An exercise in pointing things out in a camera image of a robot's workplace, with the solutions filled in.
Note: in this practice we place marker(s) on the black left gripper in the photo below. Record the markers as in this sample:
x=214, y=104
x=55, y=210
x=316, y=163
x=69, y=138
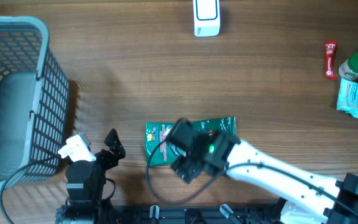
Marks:
x=115, y=147

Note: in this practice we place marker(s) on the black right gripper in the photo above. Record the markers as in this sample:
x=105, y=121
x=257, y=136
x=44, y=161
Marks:
x=186, y=165

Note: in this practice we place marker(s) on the green 3M gloves package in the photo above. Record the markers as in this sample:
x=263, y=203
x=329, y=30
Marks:
x=166, y=153

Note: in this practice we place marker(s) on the light blue tissue pack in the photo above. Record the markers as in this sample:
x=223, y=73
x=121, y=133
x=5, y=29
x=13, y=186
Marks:
x=347, y=100

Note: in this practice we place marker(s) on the red Nescafe stick sachet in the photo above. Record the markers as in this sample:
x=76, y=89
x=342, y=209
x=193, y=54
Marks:
x=330, y=50

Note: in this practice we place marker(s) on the green lid seasoning jar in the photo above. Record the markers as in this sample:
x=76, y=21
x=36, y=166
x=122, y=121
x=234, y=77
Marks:
x=349, y=69

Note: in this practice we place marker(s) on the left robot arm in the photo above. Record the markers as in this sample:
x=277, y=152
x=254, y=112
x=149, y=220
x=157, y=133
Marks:
x=86, y=177

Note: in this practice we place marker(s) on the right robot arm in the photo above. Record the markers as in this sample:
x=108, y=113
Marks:
x=305, y=197

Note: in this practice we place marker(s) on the white barcode scanner box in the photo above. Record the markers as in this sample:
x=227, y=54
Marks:
x=207, y=20

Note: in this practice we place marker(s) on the grey plastic shopping basket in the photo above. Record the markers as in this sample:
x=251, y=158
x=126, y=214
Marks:
x=34, y=95

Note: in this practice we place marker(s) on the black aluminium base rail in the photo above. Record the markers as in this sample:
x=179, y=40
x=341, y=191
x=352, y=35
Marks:
x=259, y=213

